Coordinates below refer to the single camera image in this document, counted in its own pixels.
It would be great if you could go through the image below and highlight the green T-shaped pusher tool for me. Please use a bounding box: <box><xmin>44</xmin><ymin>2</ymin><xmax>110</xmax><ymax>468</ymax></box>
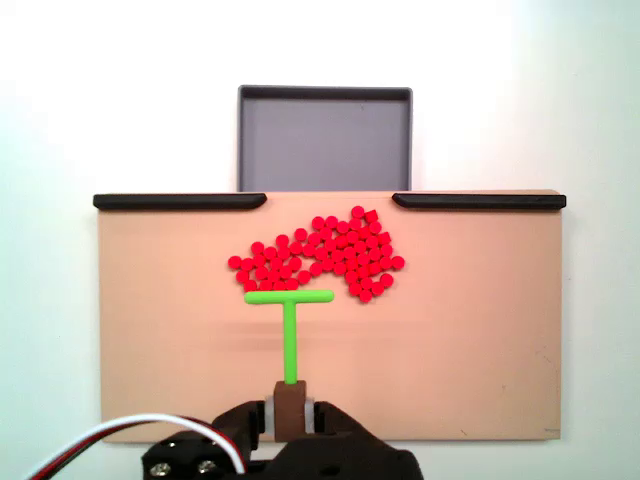
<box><xmin>243</xmin><ymin>289</ymin><xmax>335</xmax><ymax>444</ymax></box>

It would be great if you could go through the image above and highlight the beige flat board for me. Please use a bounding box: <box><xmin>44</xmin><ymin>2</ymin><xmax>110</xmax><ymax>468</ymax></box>
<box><xmin>94</xmin><ymin>188</ymin><xmax>566</xmax><ymax>445</ymax></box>

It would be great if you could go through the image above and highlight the grey shallow tray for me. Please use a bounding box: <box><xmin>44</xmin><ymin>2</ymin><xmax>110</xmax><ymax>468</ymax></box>
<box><xmin>236</xmin><ymin>85</ymin><xmax>415</xmax><ymax>193</ymax></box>

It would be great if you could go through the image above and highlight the red white black gripper cable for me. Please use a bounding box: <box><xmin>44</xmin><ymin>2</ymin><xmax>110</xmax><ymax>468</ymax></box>
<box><xmin>0</xmin><ymin>412</ymin><xmax>249</xmax><ymax>480</ymax></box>

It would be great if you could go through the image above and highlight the black edge rail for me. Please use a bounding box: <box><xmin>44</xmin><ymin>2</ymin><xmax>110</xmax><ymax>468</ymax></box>
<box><xmin>391</xmin><ymin>192</ymin><xmax>568</xmax><ymax>212</ymax></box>
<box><xmin>92</xmin><ymin>193</ymin><xmax>268</xmax><ymax>211</ymax></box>

